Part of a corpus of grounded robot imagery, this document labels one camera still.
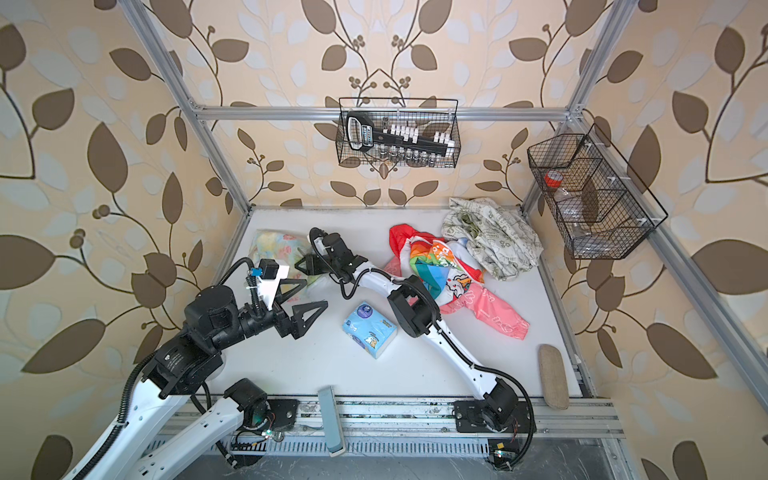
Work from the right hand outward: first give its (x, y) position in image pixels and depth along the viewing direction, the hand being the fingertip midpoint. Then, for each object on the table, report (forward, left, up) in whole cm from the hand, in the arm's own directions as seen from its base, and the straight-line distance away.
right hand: (300, 264), depth 100 cm
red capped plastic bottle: (+10, -80, +25) cm, 84 cm away
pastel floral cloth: (+3, +4, +6) cm, 8 cm away
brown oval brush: (-38, -73, -1) cm, 82 cm away
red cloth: (+13, -35, +1) cm, 37 cm away
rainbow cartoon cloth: (-7, -45, +8) cm, 46 cm away
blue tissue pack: (-24, -24, +2) cm, 34 cm away
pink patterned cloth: (-18, -61, -2) cm, 63 cm away
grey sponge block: (-49, -16, -1) cm, 51 cm away
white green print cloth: (+3, -67, +7) cm, 68 cm away
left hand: (-27, -15, +27) cm, 41 cm away
